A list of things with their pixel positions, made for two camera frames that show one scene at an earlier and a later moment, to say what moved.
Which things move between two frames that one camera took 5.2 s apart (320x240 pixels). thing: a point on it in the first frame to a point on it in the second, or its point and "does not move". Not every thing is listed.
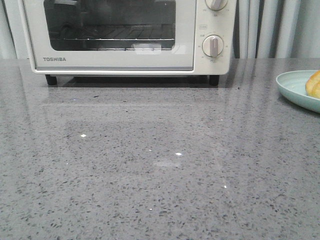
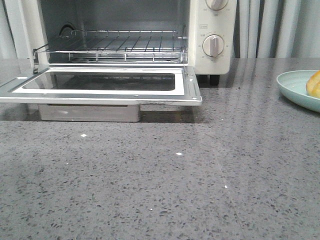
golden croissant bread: (312, 86) does not move
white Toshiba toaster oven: (129, 37) does not move
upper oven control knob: (216, 5) does not move
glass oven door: (112, 35) to (134, 85)
